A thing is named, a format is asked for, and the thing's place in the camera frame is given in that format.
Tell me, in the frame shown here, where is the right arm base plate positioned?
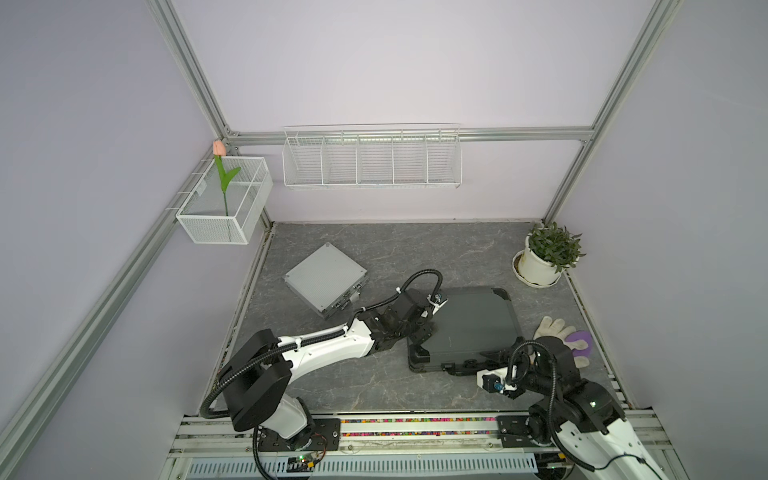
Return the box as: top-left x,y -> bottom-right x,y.
496,414 -> 555,448

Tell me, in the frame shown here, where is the potted green plant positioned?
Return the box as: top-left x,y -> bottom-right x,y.
512,222 -> 585,289

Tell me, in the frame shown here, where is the white work glove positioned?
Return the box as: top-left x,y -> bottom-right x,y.
533,316 -> 590,369

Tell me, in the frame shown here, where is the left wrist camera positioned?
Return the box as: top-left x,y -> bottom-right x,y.
427,292 -> 448,315

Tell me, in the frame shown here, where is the aluminium front rail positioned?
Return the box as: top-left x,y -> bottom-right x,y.
167,411 -> 673,460

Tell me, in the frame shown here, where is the silver aluminium poker case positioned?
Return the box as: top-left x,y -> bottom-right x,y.
283,242 -> 368,319

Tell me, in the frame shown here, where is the white wire wall shelf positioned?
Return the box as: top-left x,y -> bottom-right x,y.
282,124 -> 463,190

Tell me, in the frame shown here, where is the purple curved object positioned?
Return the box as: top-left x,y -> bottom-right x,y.
565,330 -> 594,358

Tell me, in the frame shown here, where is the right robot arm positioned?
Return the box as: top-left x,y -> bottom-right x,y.
477,336 -> 666,479

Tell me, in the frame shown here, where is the artificial pink tulip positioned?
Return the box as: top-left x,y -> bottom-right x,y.
212,140 -> 241,216

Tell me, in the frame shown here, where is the dark grey poker case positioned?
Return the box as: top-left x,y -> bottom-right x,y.
408,286 -> 523,376

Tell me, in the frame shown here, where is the white mesh wall basket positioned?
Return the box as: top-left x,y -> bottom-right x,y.
176,156 -> 273,245

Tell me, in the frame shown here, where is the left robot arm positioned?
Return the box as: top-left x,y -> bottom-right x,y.
199,268 -> 445,440

